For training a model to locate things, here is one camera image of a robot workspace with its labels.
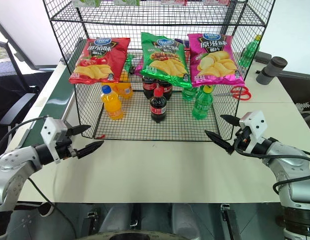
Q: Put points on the red potato chips bag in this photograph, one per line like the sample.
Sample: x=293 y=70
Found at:
x=102 y=58

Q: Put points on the cola bottle red cap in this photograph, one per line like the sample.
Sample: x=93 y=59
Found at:
x=167 y=90
x=158 y=107
x=147 y=88

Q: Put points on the magenta potato chips bag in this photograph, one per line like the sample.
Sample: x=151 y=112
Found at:
x=214 y=60

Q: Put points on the green soda bottle yellow cap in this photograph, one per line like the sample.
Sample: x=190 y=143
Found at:
x=189 y=94
x=250 y=51
x=202 y=105

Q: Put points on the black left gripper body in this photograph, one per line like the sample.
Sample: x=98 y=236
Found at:
x=66 y=147

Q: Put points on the green and white snack pack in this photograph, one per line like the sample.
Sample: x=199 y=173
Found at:
x=86 y=2
x=126 y=2

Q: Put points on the green potato chips bag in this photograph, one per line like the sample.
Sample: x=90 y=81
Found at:
x=164 y=60

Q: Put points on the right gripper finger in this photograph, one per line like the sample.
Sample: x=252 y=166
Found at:
x=232 y=120
x=220 y=141

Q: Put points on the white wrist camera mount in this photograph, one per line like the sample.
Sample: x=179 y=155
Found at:
x=53 y=130
x=255 y=123

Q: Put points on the small purple snack packet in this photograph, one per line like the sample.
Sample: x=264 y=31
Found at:
x=181 y=42

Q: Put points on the orange soda bottle blue cap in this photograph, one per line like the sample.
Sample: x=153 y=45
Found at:
x=125 y=90
x=112 y=105

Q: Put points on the black office chair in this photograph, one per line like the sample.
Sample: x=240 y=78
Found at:
x=12 y=75

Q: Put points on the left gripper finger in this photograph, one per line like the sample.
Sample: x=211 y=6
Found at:
x=78 y=129
x=91 y=148

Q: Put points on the small magenta snack packet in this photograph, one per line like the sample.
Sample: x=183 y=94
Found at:
x=139 y=67

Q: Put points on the green conveyor belt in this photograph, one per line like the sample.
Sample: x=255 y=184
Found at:
x=61 y=90

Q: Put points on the black table leg bracket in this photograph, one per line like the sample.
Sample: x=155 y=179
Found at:
x=230 y=220
x=91 y=223

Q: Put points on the red and white snack pack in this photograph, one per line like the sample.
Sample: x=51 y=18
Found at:
x=217 y=2
x=174 y=2

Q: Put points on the small green snack packet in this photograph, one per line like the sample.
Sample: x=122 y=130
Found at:
x=129 y=63

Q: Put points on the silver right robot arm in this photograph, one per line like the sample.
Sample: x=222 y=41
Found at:
x=292 y=172

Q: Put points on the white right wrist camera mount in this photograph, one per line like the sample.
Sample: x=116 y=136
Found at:
x=255 y=123

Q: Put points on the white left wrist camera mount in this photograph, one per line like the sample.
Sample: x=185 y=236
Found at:
x=53 y=130

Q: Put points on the dark grey cylinder roll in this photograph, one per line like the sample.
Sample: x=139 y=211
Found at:
x=269 y=71

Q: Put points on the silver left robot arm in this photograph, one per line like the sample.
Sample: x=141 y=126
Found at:
x=12 y=167

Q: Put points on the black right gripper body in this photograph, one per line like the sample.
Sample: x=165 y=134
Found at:
x=243 y=142

